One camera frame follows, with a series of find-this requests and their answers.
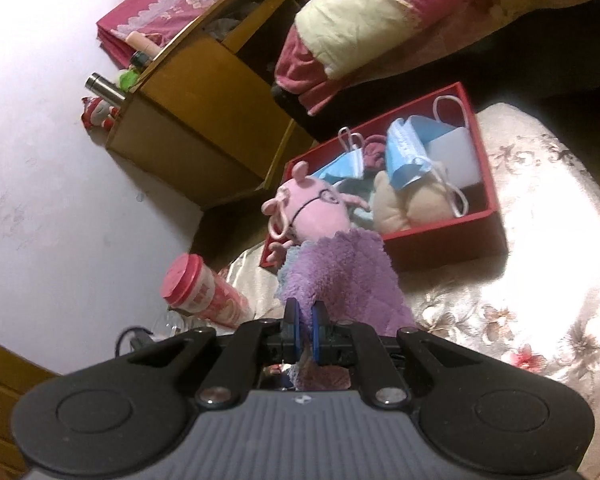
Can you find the small red white doll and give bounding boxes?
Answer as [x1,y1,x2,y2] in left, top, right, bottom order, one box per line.
[81,96,122,132]

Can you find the wooden door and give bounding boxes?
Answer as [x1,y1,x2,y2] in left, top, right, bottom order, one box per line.
[0,332,64,467]

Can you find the small green object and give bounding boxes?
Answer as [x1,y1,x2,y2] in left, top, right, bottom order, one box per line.
[118,67,144,92]

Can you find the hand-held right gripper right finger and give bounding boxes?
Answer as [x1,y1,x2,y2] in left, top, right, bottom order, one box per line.
[310,300,462,407]

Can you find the glass jar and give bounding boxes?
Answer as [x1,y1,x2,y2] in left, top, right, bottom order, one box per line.
[151,306,197,337]

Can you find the floral tablecloth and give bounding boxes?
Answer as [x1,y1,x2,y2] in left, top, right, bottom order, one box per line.
[195,102,600,402]

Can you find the pink pig plush toy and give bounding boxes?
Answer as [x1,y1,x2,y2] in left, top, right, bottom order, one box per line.
[260,161,372,281]

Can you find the red lid paper cup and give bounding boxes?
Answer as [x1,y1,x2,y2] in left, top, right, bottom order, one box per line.
[161,253,252,327]

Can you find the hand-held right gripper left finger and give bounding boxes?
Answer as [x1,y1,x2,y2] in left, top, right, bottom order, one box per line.
[114,297,304,407]

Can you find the wooden nightstand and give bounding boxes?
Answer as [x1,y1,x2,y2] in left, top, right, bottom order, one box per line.
[105,0,327,211]

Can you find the beige plush toy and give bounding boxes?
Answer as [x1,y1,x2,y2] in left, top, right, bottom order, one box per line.
[369,170,470,235]

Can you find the purple towel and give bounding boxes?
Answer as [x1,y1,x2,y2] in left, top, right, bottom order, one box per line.
[276,230,419,392]

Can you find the pink storage bag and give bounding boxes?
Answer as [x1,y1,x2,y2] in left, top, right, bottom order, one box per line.
[96,0,232,69]

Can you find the black cable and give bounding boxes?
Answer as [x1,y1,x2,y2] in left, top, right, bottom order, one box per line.
[116,326,157,354]

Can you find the pink floral quilt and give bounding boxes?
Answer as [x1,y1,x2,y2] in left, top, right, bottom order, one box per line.
[271,0,600,117]

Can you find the small white sponge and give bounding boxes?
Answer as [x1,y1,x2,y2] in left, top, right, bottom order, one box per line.
[426,125,483,189]

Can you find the beige bottle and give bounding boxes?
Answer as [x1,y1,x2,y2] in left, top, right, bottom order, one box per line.
[126,31,162,56]

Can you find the steel thermos flask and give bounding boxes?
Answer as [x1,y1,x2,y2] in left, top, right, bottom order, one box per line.
[85,73,127,107]

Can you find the blue face mask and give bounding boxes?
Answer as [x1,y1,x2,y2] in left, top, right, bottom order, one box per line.
[384,96,471,218]
[314,127,370,187]

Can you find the red box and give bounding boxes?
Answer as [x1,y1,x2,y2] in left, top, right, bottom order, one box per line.
[258,81,510,274]

